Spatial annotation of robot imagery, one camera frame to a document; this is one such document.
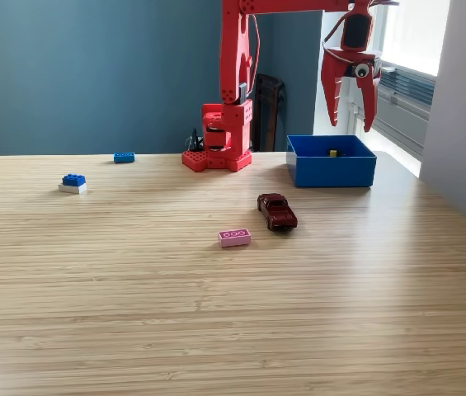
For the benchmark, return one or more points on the flat pink brick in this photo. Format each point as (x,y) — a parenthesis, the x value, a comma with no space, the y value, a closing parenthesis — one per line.
(234,238)

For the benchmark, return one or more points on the small blue brick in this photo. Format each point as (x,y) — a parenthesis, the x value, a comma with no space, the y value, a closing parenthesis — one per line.
(124,158)

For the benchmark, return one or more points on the dark red toy car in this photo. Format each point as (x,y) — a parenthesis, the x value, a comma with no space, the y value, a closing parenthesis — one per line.
(280,214)

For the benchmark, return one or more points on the blue plastic bin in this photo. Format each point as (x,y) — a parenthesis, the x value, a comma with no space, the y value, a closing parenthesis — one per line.
(331,173)

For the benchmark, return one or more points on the yellow toy digger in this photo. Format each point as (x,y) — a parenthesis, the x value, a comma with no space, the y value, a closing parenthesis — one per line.
(333,153)

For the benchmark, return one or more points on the grey window vent panel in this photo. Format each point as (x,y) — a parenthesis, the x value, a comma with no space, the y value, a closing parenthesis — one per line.
(406,107)

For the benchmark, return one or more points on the white window frame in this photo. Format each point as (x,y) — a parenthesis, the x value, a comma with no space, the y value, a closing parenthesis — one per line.
(443,37)

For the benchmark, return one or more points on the blue and white brick stack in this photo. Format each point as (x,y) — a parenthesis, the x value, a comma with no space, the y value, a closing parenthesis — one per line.
(72,183)

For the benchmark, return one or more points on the black chair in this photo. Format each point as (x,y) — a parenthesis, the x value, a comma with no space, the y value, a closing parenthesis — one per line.
(271,115)

